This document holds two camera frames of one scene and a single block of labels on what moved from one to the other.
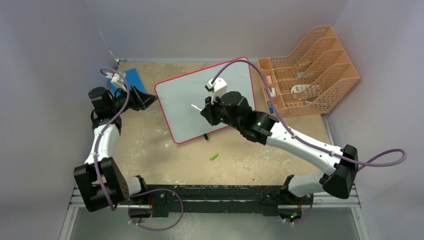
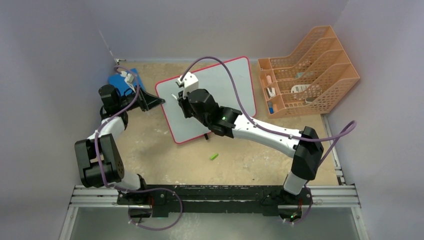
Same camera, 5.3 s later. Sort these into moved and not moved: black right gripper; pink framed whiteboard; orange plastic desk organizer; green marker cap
Moved: black right gripper
Not moved: green marker cap; orange plastic desk organizer; pink framed whiteboard
